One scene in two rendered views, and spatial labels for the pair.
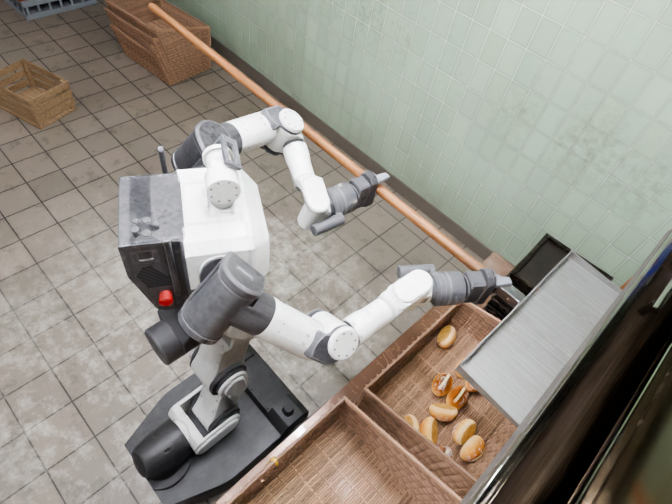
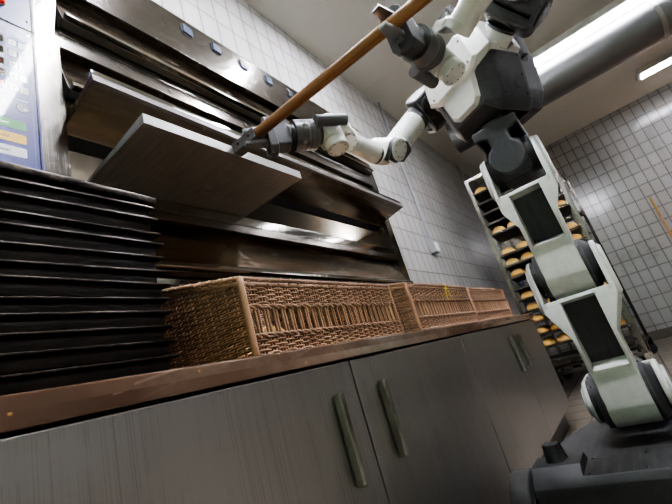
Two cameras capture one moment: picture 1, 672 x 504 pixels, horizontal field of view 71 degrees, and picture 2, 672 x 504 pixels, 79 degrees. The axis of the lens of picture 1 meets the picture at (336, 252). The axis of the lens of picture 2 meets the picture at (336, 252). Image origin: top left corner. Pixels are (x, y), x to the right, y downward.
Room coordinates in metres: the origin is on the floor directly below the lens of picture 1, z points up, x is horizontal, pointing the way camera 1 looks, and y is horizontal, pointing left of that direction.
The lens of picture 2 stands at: (1.74, -0.39, 0.51)
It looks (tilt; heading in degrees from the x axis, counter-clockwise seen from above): 17 degrees up; 175
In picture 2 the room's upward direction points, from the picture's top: 17 degrees counter-clockwise
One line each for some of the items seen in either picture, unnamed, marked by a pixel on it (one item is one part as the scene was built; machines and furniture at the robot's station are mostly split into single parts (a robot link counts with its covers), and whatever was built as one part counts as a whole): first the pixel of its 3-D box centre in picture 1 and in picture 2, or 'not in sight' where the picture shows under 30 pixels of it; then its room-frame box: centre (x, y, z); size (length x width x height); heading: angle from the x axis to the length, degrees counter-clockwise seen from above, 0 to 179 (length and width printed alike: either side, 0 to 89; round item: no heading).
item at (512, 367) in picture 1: (580, 352); (199, 182); (0.63, -0.64, 1.19); 0.55 x 0.36 x 0.03; 143
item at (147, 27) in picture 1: (160, 22); not in sight; (3.24, 1.63, 0.32); 0.56 x 0.49 x 0.28; 62
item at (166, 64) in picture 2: not in sight; (266, 114); (0.08, -0.38, 1.80); 1.79 x 0.11 x 0.19; 144
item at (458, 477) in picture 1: (469, 389); (262, 319); (0.70, -0.53, 0.72); 0.56 x 0.49 x 0.28; 144
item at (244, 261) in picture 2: not in sight; (307, 263); (0.08, -0.38, 1.02); 1.79 x 0.11 x 0.19; 144
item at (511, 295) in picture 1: (505, 290); (247, 142); (0.76, -0.46, 1.20); 0.09 x 0.04 x 0.03; 53
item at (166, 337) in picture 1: (200, 313); (513, 159); (0.61, 0.33, 1.01); 0.28 x 0.13 x 0.18; 143
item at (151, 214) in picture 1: (198, 242); (483, 84); (0.65, 0.32, 1.27); 0.34 x 0.30 x 0.36; 25
